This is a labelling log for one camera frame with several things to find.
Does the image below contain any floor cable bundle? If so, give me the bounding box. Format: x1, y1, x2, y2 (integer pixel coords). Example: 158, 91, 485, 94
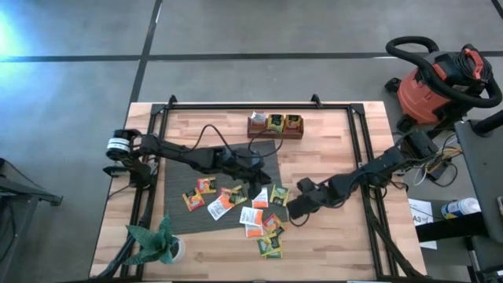
412, 133, 464, 188

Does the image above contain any black power adapter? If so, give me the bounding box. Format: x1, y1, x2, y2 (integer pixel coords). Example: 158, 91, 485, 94
426, 159, 451, 182

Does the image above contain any black cart frame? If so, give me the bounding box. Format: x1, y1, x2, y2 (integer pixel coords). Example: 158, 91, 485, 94
0, 156, 64, 283

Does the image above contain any orange black shop vacuum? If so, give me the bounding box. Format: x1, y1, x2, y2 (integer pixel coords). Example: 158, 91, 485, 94
384, 43, 494, 142

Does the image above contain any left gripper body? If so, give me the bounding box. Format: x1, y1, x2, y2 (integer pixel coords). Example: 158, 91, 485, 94
231, 147, 265, 200

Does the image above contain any orange yellow tea packet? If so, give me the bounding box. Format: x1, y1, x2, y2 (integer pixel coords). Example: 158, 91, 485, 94
196, 176, 218, 195

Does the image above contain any green plant in white pot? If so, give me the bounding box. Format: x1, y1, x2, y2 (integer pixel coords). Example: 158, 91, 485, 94
124, 213, 187, 266

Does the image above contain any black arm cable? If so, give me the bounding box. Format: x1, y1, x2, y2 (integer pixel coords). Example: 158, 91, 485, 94
289, 214, 312, 229
195, 123, 285, 159

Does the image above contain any yellow black tea packet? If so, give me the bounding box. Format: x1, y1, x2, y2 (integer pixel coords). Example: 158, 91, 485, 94
229, 185, 248, 206

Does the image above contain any black cable harness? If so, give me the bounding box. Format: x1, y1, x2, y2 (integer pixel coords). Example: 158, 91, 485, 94
96, 188, 156, 279
363, 188, 428, 281

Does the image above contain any brown wooden tea organizer box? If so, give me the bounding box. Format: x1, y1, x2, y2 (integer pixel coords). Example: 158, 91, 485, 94
247, 113, 305, 140

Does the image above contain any black side table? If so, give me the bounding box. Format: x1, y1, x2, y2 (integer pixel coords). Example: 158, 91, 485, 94
415, 117, 503, 283

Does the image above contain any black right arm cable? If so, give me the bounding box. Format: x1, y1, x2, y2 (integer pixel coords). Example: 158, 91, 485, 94
289, 214, 312, 229

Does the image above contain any black tube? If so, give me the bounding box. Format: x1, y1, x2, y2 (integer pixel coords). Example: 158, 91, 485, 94
470, 110, 503, 137

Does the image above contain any dark grey ribbed placemat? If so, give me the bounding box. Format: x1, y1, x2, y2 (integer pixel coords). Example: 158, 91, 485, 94
163, 140, 290, 236

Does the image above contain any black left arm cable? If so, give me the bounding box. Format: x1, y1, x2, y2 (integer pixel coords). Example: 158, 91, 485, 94
195, 123, 285, 159

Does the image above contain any black vacuum hose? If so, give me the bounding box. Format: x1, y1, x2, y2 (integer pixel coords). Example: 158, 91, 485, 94
385, 35, 503, 109

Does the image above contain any black aluminium table frame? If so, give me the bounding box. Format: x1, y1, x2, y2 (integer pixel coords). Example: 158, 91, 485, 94
90, 94, 428, 282

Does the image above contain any white blue spray can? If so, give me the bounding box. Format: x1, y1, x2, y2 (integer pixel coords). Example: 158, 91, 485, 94
440, 197, 482, 220

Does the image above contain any white paper sheet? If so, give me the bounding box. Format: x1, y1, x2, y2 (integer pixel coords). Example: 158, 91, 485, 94
408, 199, 439, 251

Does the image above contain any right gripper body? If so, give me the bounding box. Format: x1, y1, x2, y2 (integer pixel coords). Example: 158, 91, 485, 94
298, 177, 340, 213

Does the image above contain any orange black tea packet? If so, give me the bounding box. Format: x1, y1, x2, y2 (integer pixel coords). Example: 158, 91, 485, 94
182, 189, 206, 212
285, 114, 303, 131
262, 214, 287, 237

